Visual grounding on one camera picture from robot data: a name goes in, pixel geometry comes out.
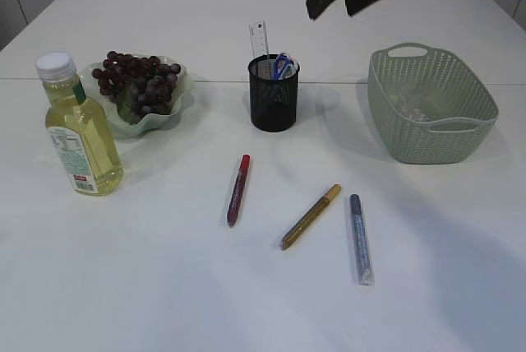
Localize blue scissors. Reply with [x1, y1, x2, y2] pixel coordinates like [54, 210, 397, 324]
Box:
[272, 52, 299, 81]

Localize clear plastic ruler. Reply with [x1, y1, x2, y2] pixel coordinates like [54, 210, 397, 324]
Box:
[249, 21, 270, 58]

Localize clear plastic sheet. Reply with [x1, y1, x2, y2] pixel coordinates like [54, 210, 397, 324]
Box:
[389, 90, 438, 122]

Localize red grape bunch with leaf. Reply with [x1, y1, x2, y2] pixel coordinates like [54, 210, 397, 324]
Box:
[90, 51, 183, 125]

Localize red glitter pen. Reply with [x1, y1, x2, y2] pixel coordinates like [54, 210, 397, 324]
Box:
[226, 154, 251, 228]

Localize gold marker pen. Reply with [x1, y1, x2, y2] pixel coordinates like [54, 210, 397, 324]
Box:
[279, 183, 342, 251]

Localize yellow tea bottle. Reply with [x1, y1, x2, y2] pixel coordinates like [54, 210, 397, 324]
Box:
[35, 52, 124, 197]

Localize pink scissors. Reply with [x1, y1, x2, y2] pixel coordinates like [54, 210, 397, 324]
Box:
[276, 54, 298, 80]

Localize black mesh pen cup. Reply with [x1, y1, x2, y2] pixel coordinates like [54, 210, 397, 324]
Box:
[248, 53, 300, 132]

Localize green plastic woven basket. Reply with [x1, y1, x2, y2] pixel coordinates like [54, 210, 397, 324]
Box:
[367, 43, 499, 164]

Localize pale green wavy plate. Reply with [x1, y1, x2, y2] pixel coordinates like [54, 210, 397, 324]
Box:
[79, 56, 193, 137]

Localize silver glitter pen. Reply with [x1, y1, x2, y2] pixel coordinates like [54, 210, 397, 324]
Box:
[349, 194, 374, 286]

